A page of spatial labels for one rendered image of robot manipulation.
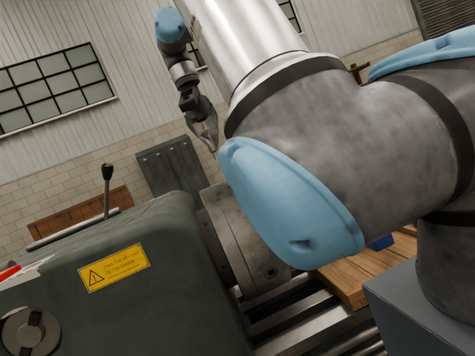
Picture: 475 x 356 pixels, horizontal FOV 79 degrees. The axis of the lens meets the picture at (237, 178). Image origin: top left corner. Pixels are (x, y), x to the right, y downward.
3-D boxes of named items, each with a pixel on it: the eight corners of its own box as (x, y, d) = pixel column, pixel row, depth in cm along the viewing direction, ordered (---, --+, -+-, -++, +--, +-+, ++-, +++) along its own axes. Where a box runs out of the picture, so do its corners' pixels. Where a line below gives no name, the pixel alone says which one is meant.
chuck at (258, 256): (269, 317, 63) (212, 185, 63) (248, 275, 95) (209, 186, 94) (305, 299, 64) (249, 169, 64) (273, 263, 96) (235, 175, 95)
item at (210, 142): (224, 167, 78) (208, 128, 78) (216, 171, 78) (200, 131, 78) (225, 167, 80) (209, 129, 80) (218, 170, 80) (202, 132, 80)
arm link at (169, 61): (150, 27, 79) (155, 44, 88) (166, 65, 79) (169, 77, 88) (177, 19, 80) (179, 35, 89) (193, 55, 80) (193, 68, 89)
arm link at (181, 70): (189, 57, 80) (162, 70, 81) (196, 72, 80) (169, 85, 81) (196, 66, 88) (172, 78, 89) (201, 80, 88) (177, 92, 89)
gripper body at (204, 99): (218, 116, 89) (202, 80, 89) (213, 111, 81) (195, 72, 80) (196, 127, 90) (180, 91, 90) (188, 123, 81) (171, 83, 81)
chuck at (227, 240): (254, 325, 63) (197, 191, 63) (238, 279, 94) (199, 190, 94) (269, 317, 63) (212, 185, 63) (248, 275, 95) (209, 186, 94)
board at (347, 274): (353, 311, 66) (348, 296, 65) (297, 258, 101) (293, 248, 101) (463, 255, 69) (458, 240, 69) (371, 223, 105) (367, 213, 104)
